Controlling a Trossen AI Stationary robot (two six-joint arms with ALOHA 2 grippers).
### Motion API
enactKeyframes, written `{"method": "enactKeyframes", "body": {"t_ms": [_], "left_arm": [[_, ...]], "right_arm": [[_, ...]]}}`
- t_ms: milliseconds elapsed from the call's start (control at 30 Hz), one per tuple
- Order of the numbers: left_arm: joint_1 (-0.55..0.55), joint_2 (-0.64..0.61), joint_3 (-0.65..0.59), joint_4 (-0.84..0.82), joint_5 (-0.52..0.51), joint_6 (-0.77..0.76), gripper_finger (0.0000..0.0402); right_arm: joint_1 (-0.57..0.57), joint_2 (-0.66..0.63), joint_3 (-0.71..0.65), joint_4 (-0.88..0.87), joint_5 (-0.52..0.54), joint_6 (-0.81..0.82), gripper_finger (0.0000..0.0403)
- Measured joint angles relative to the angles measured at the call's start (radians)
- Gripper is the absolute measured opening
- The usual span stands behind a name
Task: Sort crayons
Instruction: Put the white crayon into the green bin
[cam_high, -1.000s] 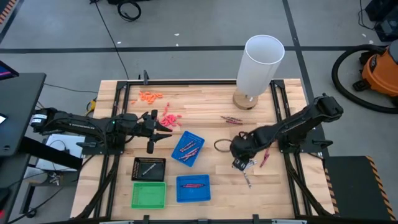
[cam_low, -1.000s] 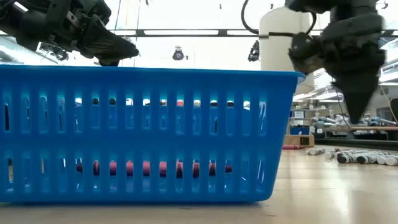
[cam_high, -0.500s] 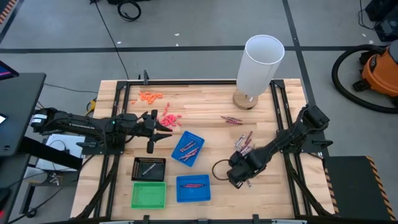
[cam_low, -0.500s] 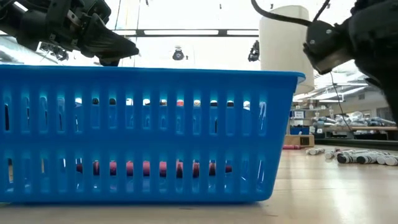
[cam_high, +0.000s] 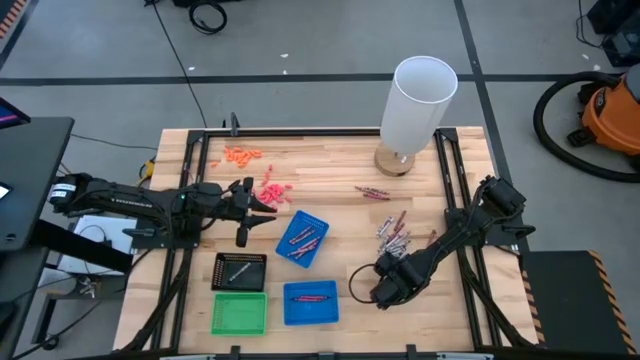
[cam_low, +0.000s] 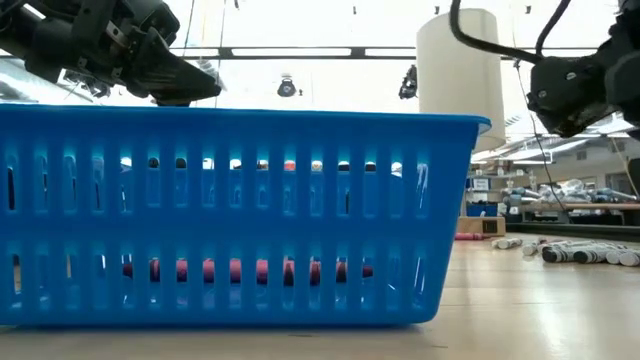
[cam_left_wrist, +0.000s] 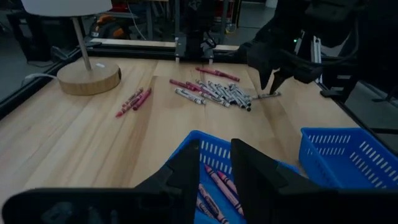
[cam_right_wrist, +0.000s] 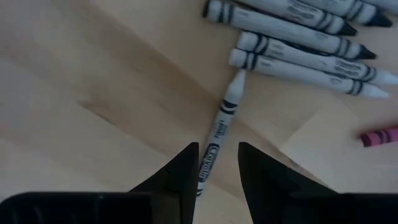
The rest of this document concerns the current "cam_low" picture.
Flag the blue storage bin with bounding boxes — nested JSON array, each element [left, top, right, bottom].
[[466, 202, 499, 218]]

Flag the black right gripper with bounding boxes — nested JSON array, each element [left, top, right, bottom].
[[527, 54, 619, 139]]

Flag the black overhead frame bar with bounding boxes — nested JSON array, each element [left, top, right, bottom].
[[169, 45, 601, 62]]

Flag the blue plastic slotted basket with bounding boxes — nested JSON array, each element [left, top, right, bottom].
[[0, 103, 493, 329]]

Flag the magenta crayon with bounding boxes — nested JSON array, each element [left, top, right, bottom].
[[122, 257, 375, 288]]

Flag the black aluminium table frame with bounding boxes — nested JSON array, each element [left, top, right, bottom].
[[504, 221, 640, 244]]

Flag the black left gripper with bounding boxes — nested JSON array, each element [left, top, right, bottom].
[[64, 0, 223, 108]]

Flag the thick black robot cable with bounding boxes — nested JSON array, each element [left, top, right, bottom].
[[448, 0, 546, 65]]

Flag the cluttered background workbench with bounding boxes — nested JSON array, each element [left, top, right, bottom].
[[499, 179, 640, 226]]

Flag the black hanging fixture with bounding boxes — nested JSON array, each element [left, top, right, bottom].
[[276, 73, 298, 99], [398, 63, 419, 101]]

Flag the white cylindrical lamp shade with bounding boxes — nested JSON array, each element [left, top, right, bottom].
[[416, 8, 507, 154]]

